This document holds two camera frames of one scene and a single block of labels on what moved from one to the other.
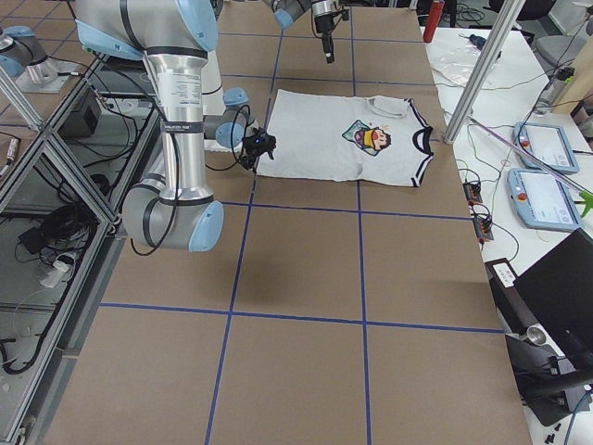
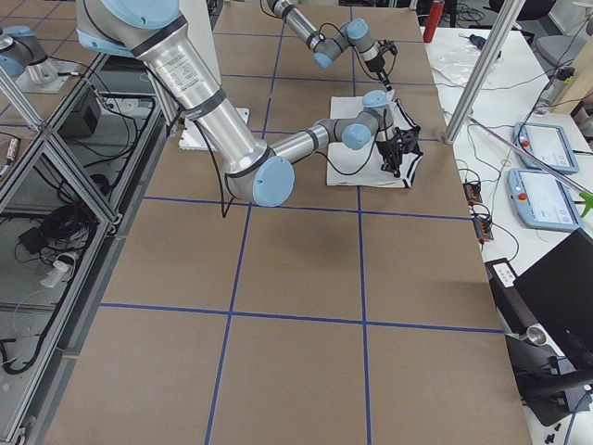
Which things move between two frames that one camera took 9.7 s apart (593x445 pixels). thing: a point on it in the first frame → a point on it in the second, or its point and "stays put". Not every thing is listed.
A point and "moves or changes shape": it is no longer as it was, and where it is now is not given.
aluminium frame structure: (65, 189) stays put
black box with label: (514, 313) stays put
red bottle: (435, 16) stays put
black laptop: (558, 291) stays put
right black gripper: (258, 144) → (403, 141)
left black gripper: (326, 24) → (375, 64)
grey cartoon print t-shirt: (348, 138) moves or changes shape
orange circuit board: (483, 223) stays put
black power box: (83, 118) stays put
